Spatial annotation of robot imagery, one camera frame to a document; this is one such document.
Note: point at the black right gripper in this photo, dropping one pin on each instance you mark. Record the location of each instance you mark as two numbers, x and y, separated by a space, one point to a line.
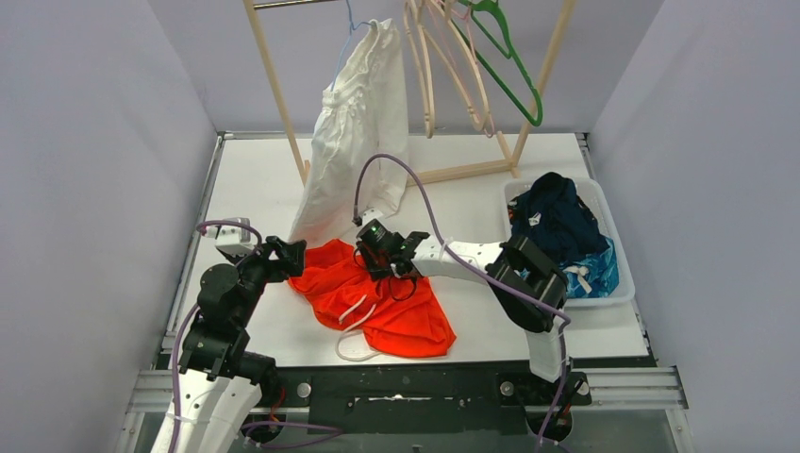
378 270

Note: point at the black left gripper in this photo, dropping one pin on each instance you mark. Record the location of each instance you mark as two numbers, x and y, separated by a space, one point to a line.
287 256

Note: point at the orange shorts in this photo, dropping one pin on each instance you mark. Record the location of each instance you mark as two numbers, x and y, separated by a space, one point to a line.
391 316

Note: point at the white shorts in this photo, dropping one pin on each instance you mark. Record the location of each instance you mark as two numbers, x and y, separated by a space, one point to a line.
364 113

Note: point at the wooden hanger of orange shorts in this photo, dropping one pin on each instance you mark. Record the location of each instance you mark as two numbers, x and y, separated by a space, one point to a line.
415 32

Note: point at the navy blue shorts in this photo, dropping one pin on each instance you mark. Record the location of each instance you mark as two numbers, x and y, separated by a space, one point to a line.
554 217

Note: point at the blue patterned shorts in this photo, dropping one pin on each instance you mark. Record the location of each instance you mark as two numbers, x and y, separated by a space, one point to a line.
596 275

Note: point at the clear plastic basket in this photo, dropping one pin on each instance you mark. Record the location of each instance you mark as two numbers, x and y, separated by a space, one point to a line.
592 194

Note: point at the lilac hanger of white shorts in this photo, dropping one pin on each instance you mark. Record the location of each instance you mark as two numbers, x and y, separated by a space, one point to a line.
353 27

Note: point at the wooden hanger of navy shorts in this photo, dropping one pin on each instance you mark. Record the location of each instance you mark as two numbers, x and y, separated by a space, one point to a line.
430 18

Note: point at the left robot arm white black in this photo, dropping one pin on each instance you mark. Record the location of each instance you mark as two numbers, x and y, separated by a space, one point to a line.
216 382

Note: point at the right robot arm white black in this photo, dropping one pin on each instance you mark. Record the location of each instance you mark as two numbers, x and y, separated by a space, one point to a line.
528 285

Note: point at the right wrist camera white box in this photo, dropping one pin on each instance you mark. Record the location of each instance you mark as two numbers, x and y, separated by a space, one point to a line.
368 216

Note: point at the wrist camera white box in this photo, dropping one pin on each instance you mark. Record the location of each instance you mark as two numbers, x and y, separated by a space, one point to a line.
368 216
234 241

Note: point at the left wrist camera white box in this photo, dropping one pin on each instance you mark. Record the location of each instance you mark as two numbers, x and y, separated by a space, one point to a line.
234 241

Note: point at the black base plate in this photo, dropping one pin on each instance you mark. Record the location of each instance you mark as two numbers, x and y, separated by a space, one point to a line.
417 398

